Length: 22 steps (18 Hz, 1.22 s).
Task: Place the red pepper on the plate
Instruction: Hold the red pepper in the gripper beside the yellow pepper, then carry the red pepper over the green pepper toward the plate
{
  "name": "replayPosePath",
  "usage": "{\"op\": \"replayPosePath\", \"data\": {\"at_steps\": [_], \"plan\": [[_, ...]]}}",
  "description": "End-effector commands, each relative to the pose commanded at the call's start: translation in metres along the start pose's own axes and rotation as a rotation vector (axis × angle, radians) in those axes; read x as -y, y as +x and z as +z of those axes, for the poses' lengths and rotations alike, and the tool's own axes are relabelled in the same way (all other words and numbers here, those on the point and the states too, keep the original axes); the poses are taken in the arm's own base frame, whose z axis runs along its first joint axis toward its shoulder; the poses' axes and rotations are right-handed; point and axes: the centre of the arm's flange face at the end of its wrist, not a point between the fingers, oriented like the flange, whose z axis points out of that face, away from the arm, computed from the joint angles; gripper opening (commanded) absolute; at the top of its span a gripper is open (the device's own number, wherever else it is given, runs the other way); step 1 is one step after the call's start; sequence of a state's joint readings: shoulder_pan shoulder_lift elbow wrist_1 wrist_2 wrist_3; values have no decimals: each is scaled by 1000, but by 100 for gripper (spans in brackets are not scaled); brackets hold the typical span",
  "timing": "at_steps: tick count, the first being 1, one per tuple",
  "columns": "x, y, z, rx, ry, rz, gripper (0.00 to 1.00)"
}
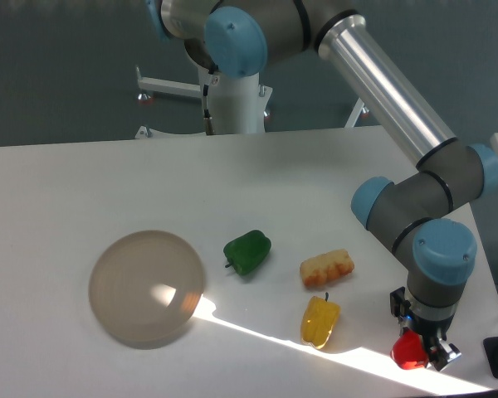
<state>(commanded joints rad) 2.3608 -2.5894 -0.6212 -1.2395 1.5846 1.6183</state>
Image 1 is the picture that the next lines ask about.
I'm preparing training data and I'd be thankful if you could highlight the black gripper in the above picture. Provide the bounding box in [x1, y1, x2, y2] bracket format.
[389, 287, 461, 371]

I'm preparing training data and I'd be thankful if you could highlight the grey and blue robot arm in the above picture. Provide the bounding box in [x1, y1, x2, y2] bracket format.
[146, 1, 498, 370]

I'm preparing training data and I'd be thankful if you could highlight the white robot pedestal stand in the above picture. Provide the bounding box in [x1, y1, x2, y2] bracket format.
[133, 65, 370, 139]

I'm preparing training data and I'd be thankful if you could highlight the translucent brown plate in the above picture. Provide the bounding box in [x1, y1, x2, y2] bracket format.
[88, 231, 205, 350]

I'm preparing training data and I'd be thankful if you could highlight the yellow toy pepper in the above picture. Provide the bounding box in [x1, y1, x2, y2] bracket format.
[300, 292, 341, 350]

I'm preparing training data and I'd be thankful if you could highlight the green toy pepper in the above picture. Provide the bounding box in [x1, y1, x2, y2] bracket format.
[223, 230, 271, 276]

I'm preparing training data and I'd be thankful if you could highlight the red toy pepper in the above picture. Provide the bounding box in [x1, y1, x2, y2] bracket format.
[390, 330, 429, 370]

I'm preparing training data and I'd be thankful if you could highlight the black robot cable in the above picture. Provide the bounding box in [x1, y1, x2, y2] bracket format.
[202, 57, 220, 136]

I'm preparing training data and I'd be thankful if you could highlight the toy bread piece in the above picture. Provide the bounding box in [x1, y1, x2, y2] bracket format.
[300, 249, 355, 288]

